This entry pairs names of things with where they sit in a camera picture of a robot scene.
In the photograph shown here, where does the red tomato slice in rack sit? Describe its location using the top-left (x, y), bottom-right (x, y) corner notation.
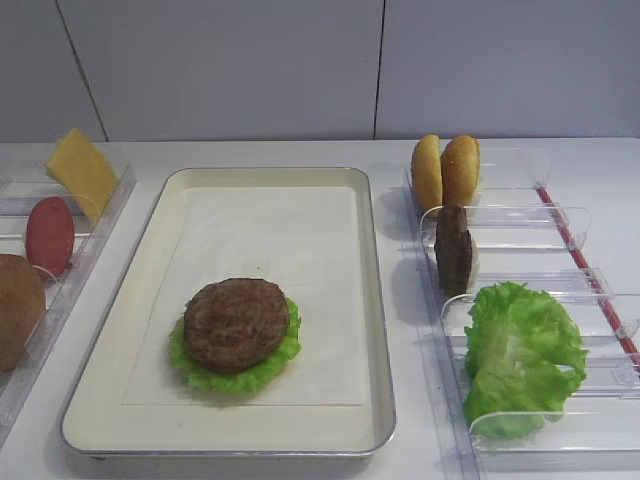
top-left (25, 196), bottom-right (75, 277)

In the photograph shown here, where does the yellow cheese slice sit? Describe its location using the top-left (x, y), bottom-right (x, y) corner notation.
top-left (46, 128), bottom-right (118, 227)

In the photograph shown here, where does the golden bun half left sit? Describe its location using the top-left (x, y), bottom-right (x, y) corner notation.
top-left (410, 134), bottom-right (443, 211)

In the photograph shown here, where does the green lettuce leaf on tray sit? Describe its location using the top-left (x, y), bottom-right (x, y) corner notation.
top-left (168, 297), bottom-right (302, 394)

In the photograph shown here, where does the brown meat patty thin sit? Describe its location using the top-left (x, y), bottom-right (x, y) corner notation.
top-left (183, 278), bottom-right (289, 374)

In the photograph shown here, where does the white paper liner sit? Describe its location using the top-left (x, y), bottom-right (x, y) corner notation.
top-left (124, 187), bottom-right (364, 406)

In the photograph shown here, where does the large green lettuce leaf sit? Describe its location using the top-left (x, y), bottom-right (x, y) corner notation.
top-left (463, 282), bottom-right (588, 440)

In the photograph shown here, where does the clear acrylic left rack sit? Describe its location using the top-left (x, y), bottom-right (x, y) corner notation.
top-left (1, 143), bottom-right (136, 441)

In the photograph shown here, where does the golden bun half right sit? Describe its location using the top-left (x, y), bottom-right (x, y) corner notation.
top-left (441, 135), bottom-right (480, 206)

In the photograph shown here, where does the clear acrylic rack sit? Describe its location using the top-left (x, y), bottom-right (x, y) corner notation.
top-left (404, 148), bottom-right (639, 479)
top-left (1, 143), bottom-right (136, 441)

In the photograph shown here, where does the golden bun half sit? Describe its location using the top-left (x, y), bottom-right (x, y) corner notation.
top-left (410, 134), bottom-right (443, 211)
top-left (441, 135), bottom-right (480, 206)

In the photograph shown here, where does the dark brown meat patty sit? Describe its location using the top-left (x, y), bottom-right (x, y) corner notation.
top-left (434, 205), bottom-right (473, 297)

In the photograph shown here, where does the cream metal tray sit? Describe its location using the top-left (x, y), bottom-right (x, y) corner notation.
top-left (61, 167), bottom-right (396, 457)

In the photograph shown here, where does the brown bun in left rack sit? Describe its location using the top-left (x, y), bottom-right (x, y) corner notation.
top-left (1, 254), bottom-right (46, 372)

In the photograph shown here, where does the clear acrylic right rack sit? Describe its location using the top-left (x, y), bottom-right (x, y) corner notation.
top-left (404, 148), bottom-right (639, 479)

